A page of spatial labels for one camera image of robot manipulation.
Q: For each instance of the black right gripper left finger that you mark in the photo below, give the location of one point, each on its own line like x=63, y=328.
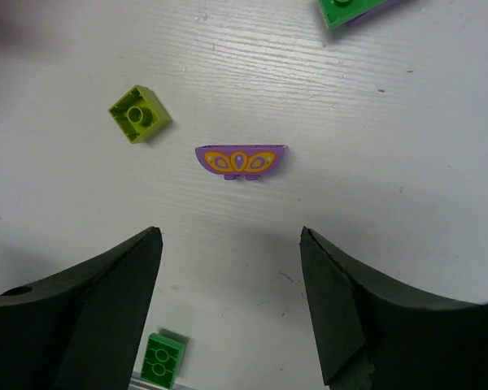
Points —
x=80, y=328

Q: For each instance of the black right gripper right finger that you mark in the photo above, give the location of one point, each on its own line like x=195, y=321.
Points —
x=375, y=332

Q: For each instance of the purple butterfly lego brick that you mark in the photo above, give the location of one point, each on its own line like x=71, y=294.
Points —
x=234, y=161

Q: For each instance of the purple curved lego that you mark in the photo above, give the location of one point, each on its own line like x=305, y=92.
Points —
x=383, y=9

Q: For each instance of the aluminium table edge rail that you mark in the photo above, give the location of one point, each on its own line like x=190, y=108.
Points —
x=137, y=382

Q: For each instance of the lime square lego brick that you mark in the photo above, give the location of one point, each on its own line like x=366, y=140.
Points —
x=140, y=115

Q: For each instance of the green long lego brick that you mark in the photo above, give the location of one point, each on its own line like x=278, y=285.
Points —
x=336, y=13

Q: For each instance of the dark green lego brick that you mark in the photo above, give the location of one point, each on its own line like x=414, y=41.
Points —
x=163, y=359

